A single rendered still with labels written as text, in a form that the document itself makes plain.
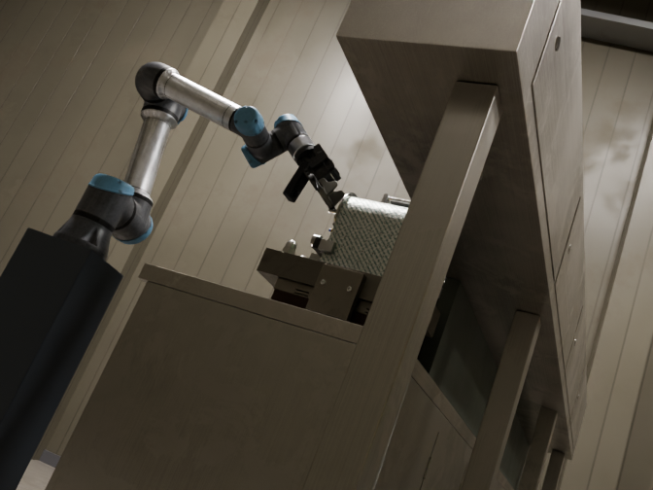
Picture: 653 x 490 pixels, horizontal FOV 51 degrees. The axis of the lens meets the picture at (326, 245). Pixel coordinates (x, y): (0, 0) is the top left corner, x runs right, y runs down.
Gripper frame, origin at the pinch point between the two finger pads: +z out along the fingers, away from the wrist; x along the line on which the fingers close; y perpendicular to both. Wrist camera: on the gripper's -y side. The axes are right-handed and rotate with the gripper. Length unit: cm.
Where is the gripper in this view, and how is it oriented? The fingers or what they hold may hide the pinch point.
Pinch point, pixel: (329, 207)
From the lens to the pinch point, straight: 189.9
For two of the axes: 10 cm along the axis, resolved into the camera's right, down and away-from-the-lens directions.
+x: 3.2, 4.2, 8.5
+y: 8.4, -5.4, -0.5
